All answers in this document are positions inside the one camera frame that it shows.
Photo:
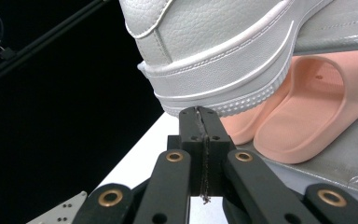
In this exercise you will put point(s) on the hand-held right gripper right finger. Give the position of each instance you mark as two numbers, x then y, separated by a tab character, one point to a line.
214	133

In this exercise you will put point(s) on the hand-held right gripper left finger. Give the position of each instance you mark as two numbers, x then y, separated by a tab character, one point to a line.
192	130

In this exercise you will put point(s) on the pink slipper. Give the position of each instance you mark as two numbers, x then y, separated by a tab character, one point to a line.
245	124
304	124

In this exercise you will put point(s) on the white sneaker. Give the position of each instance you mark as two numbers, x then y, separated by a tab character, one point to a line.
217	40

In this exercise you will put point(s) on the two-tier shoe rack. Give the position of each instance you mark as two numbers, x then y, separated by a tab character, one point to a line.
338	25

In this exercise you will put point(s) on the pale blue mat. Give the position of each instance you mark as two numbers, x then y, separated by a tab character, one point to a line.
143	155

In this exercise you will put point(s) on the black metal pole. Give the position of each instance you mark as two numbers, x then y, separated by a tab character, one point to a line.
43	42

